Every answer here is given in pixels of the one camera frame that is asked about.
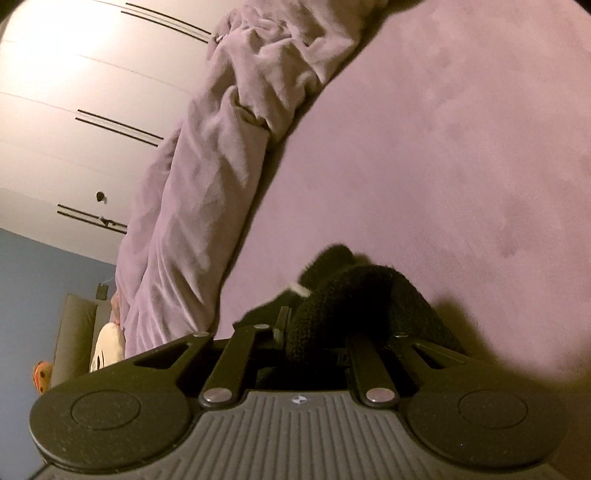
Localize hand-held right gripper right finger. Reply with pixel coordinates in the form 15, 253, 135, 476
346, 332, 469, 409

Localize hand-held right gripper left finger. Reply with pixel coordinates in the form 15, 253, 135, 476
131, 305, 291, 409

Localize black sweater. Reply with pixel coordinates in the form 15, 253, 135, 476
231, 244, 467, 393

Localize cream face plush cushion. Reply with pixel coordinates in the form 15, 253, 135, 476
90, 322, 126, 374

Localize purple duvet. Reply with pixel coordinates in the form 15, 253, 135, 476
113, 0, 389, 357

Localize orange plush toy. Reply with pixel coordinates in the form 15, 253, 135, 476
32, 361, 53, 394

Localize purple bed sheet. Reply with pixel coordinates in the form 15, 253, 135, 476
215, 0, 591, 386

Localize white wardrobe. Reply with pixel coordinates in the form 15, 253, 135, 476
0, 0, 227, 267

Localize black wardrobe bar handles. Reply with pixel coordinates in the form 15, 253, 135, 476
75, 110, 165, 147
57, 204, 128, 236
121, 2, 218, 44

